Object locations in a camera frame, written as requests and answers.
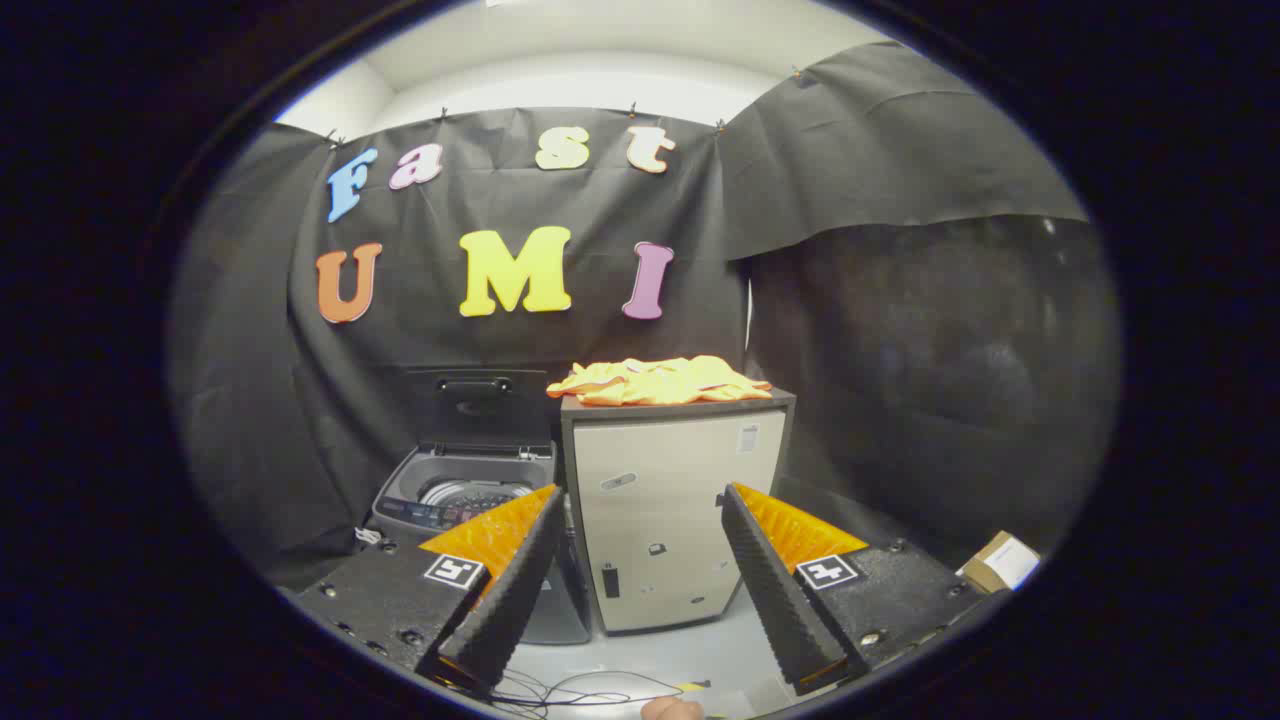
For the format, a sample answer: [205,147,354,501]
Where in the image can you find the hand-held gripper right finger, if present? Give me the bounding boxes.
[720,482,1006,698]

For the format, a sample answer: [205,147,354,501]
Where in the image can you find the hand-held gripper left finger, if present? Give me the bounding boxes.
[290,484,568,696]

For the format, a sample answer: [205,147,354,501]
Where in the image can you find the grey washing machine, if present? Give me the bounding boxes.
[368,443,593,646]

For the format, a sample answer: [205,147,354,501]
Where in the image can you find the dark washing machine lid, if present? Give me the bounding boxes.
[404,368,555,449]

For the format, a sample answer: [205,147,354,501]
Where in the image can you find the orange polo shirt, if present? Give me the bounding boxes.
[546,355,775,408]

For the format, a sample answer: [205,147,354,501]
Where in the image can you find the beige cabinet with dark top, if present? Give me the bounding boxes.
[559,388,798,637]

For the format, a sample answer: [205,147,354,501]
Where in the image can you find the cardboard box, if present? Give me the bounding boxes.
[956,531,1044,595]

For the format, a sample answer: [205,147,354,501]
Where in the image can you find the thin black cables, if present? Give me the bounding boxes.
[488,668,713,717]

